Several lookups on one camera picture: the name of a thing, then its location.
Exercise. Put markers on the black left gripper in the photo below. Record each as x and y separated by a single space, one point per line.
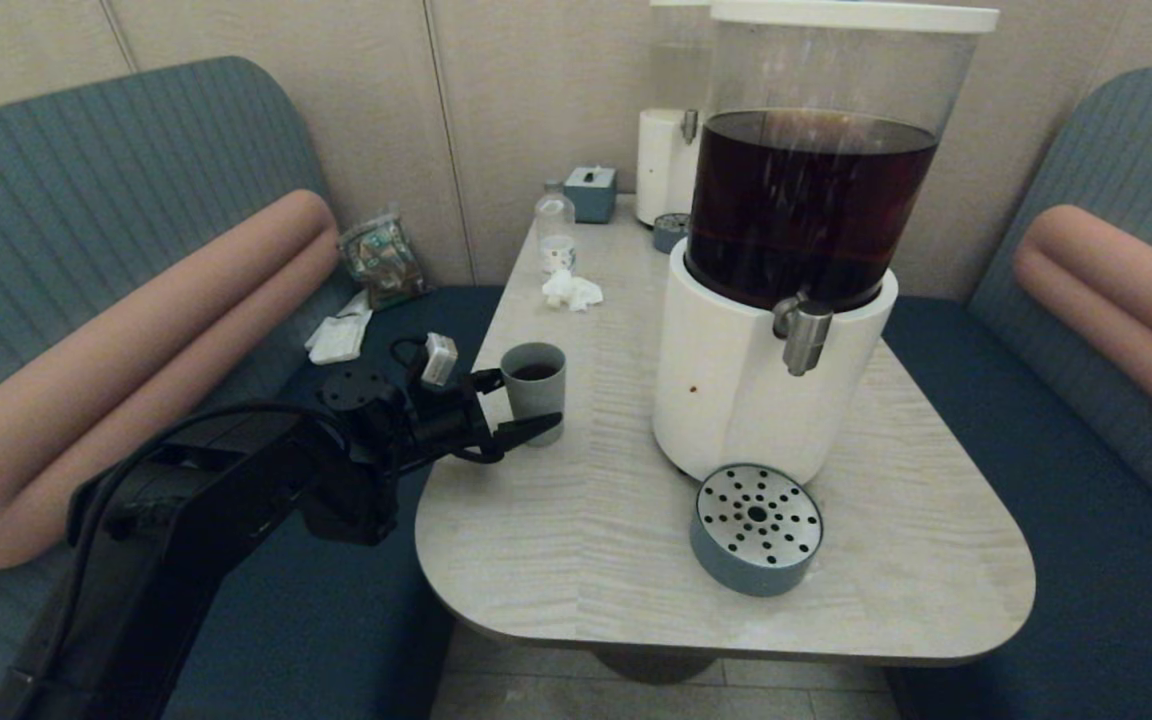
446 425

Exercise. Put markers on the grey plastic cup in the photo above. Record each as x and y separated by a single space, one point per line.
536 398

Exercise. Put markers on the metal tea dispenser tap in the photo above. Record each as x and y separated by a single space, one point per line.
804 335

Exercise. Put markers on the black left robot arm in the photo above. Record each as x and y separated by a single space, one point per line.
186 500

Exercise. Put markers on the crumpled white tissue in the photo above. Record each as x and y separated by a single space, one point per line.
570 290

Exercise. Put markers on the white napkin pack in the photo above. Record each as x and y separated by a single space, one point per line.
339 338

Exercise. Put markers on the clear plastic bottle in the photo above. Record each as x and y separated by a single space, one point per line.
554 222

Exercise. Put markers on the colourful snack bag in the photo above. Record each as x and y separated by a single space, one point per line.
383 262

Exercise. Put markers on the large dark tea dispenser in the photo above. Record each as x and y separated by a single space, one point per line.
726 400

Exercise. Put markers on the blue-grey tissue box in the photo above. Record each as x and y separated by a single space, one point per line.
591 197

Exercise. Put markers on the small round drip tray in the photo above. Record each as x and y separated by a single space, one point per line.
669 235

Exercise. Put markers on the dark blue bench seat cushion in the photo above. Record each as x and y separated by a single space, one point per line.
1086 560
336 620

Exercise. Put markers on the white water dispenser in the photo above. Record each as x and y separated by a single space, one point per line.
658 168

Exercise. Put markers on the large round perforated drip tray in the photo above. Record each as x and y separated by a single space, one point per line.
751 565

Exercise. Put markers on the small metal water dispenser tap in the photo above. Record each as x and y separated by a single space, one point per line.
689 127

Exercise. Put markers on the pink bolster cushion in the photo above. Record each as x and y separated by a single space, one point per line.
1116 288
136 370

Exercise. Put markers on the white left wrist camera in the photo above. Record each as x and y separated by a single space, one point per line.
439 360

